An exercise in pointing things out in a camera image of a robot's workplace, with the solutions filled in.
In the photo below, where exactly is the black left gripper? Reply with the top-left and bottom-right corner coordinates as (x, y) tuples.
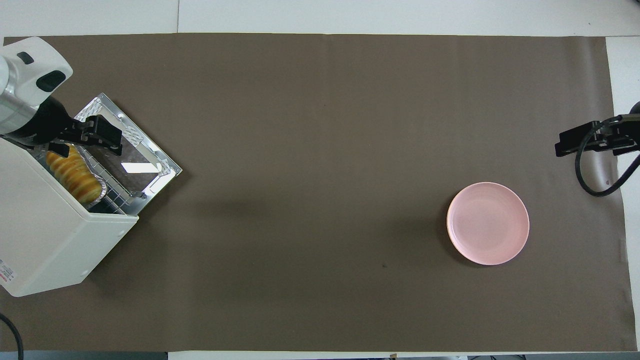
(1, 96), (124, 157)

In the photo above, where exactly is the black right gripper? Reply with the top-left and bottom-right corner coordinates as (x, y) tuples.
(554, 114), (640, 157)

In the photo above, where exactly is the sliced golden bread loaf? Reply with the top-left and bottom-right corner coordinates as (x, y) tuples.
(46, 145), (103, 204)

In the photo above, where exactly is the aluminium foil tray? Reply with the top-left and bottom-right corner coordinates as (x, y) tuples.
(45, 145), (109, 208)

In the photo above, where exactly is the silver glass oven door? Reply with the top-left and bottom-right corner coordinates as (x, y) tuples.
(74, 92), (183, 202)

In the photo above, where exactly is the cream toaster oven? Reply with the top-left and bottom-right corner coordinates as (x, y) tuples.
(0, 136), (140, 298)

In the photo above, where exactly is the pink round plate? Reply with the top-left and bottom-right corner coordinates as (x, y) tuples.
(446, 182), (530, 266)

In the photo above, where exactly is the brown table mat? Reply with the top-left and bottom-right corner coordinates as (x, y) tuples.
(0, 32), (638, 352)

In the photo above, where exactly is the metal wire oven rack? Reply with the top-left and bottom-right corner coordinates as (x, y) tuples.
(84, 150), (147, 215)

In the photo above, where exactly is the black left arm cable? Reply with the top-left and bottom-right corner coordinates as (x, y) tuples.
(0, 312), (24, 360)

